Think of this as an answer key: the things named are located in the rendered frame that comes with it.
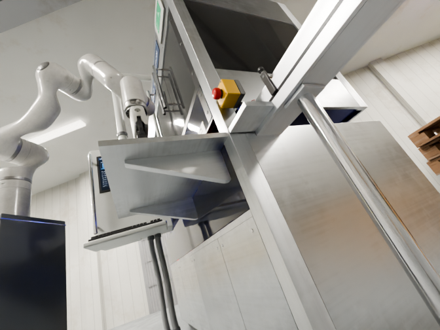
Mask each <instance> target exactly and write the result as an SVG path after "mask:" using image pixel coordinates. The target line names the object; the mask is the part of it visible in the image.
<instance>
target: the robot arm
mask: <svg viewBox="0 0 440 330"><path fill-rule="evenodd" d="M77 65H78V70H79V73H80V76H81V79H79V78H77V77H76V76H74V74H72V73H70V72H69V71H68V70H67V69H65V68H64V67H62V66H61V65H59V64H57V63H55V62H43V63H41V64H40V65H39V66H38V68H37V70H36V73H35V76H36V80H37V86H38V91H39V92H38V96H37V99H36V100H35V101H34V103H33V104H32V106H31V107H30V108H29V109H28V111H27V112H26V113H25V115H24V116H22V117H21V118H20V119H18V120H16V121H15V122H13V123H11V124H8V125H6V126H4V127H1V128H0V160H2V161H5V162H10V163H12V164H17V165H18V166H13V167H6V168H1V169H0V213H5V214H11V215H21V216H27V217H31V194H32V182H33V174H34V173H35V172H36V171H37V170H38V169H39V168H41V167H42V166H44V165H45V164H46V163H47V162H48V160H49V153H48V151H47V150H46V149H45V148H44V147H43V146H41V145H38V144H36V143H33V142H30V141H28V140H25V139H22V138H21V137H22V136H24V135H26V134H30V133H35V132H42V131H43V130H46V129H47V128H48V127H50V126H51V125H52V123H53V122H54V121H55V120H56V119H57V117H58V116H59V114H60V112H61V106H60V103H59V101H58V98H57V95H56V93H57V91H58V90H60V91H62V92H63V93H65V94H67V95H68V96H70V97H71V98H73V99H74V100H77V101H87V100H89V99H90V98H91V97H92V92H93V81H94V78H96V79H97V80H98V81H99V82H101V83H102V84H103V85H104V86H105V87H107V88H108V89H110V91H112V92H113V93H114V94H116V95H117V96H118V97H119V98H120V99H122V102H123V106H124V113H125V115H126V116H127V117H128V118H129V119H130V122H131V126H132V132H133V135H134V138H147V137H148V135H149V125H148V122H147V117H148V116H151V115H152V114H153V113H154V112H155V105H154V103H153V101H152V100H151V99H150V98H149V97H148V96H147V95H146V94H145V92H144V90H143V86H142V83H141V81H140V80H139V79H138V78H137V77H135V76H131V75H129V76H124V75H123V74H121V73H120V72H119V71H118V70H116V69H115V68H114V67H113V66H111V65H110V64H108V63H107V62H106V61H105V60H103V59H101V58H100V57H99V56H97V55H95V54H85V55H84V56H82V57H81V58H80V59H79V61H78V64H77ZM146 116H147V117H146Z"/></svg>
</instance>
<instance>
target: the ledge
mask: <svg viewBox="0 0 440 330"><path fill-rule="evenodd" d="M273 107H274V104H273V103H272V102H271V101H244V102H243V104H242V105H241V107H240V109H239V110H238V112H237V114H236V116H235V118H234V120H233V121H232V123H231V125H230V126H229V132H230V133H235V132H253V131H256V129H258V127H259V126H260V124H261V123H262V121H264V119H265V118H266V116H267V115H268V114H269V112H270V111H271V109H272V108H273Z"/></svg>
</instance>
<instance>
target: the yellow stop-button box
mask: <svg viewBox="0 0 440 330"><path fill-rule="evenodd" d="M218 88H220V89H221V98H220V99H219V100H217V101H218V102H219V105H220V107H221V108H234V109H237V108H238V106H239V105H240V103H241V101H242V99H243V97H244V96H245V92H244V90H243V88H242V86H241V84H240V82H239V80H230V79H221V81H220V83H219V86H218Z"/></svg>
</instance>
